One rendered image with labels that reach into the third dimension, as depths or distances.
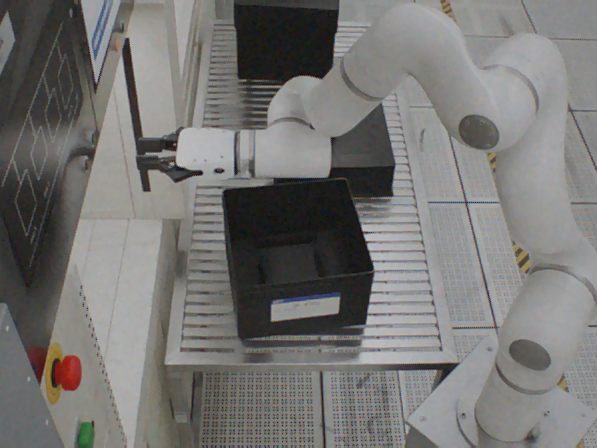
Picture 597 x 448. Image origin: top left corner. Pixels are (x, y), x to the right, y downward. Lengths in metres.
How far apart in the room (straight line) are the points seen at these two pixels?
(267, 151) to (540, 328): 0.53
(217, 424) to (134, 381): 0.96
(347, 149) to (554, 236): 0.83
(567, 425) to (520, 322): 0.45
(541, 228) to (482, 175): 2.06
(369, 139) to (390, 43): 0.86
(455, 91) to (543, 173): 0.19
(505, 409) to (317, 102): 0.65
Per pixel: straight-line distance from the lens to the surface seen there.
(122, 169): 1.60
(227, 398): 2.42
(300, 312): 1.56
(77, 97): 0.96
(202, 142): 1.34
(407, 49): 1.05
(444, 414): 1.55
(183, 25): 2.30
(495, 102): 0.96
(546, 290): 1.22
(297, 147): 1.31
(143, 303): 1.55
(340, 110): 1.17
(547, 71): 1.06
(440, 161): 3.20
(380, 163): 1.84
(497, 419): 1.48
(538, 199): 1.10
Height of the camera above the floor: 2.08
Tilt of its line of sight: 46 degrees down
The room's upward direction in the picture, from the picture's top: 3 degrees clockwise
